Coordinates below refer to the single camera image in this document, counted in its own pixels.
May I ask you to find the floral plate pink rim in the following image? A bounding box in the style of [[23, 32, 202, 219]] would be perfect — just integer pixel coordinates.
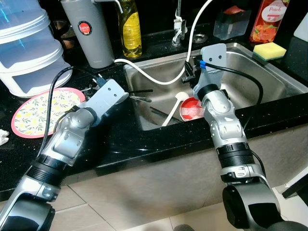
[[11, 88, 86, 140]]

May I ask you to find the black chopstick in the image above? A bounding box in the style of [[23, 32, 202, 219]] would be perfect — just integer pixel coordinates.
[[151, 107, 184, 124]]

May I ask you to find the round metal sink plug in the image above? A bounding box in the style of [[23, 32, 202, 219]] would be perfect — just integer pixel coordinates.
[[192, 34, 208, 43]]

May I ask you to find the white plastic spoon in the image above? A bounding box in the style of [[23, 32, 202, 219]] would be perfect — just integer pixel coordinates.
[[161, 91, 190, 127]]

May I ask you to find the red bowl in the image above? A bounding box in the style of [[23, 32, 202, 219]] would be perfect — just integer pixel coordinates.
[[180, 96, 205, 122]]

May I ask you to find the grey water jug red label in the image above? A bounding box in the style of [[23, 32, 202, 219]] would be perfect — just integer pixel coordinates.
[[60, 0, 124, 69]]

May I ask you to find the metal sink faucet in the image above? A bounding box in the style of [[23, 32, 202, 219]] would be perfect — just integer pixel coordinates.
[[172, 0, 188, 47]]

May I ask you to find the yellow dish soap bottle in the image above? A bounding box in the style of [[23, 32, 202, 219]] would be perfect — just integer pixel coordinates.
[[118, 0, 143, 59]]

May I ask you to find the clear plastic container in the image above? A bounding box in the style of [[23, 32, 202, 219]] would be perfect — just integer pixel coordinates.
[[213, 6, 252, 40]]

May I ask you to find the white stacked plastic container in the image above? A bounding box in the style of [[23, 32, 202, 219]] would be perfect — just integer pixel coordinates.
[[0, 0, 74, 98]]

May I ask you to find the yellow green sponge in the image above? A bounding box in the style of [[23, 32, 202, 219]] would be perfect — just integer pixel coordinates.
[[253, 42, 287, 63]]

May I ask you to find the stainless steel sink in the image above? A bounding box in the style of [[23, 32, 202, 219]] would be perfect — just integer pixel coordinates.
[[123, 42, 308, 132]]

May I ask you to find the red peach soap bottle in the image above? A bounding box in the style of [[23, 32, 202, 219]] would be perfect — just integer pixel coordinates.
[[249, 0, 291, 44]]

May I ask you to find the grey cabinet front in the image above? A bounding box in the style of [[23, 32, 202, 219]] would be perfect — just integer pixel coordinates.
[[63, 123, 308, 217]]

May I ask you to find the white crumpled scrap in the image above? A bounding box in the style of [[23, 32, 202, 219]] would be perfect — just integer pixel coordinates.
[[0, 129, 10, 146]]

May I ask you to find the black metal bar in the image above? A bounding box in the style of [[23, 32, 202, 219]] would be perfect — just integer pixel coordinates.
[[282, 168, 308, 199]]

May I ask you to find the white faucet hose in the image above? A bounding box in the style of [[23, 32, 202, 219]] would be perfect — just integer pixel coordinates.
[[114, 0, 214, 86]]

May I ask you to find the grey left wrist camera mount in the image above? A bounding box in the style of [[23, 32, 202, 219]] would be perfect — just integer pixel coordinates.
[[88, 78, 130, 127]]

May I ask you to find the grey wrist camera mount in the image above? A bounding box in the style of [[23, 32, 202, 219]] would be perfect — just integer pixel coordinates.
[[88, 78, 130, 127], [194, 43, 228, 92]]

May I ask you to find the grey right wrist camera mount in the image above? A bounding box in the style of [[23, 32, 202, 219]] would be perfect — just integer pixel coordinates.
[[194, 43, 228, 92]]

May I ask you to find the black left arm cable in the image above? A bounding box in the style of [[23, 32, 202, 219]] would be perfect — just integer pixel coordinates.
[[41, 66, 104, 159]]

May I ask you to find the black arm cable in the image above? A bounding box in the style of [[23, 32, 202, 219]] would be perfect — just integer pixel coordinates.
[[41, 66, 104, 159], [205, 63, 268, 180]]

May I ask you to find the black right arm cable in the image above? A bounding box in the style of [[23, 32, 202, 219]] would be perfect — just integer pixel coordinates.
[[205, 63, 268, 180]]

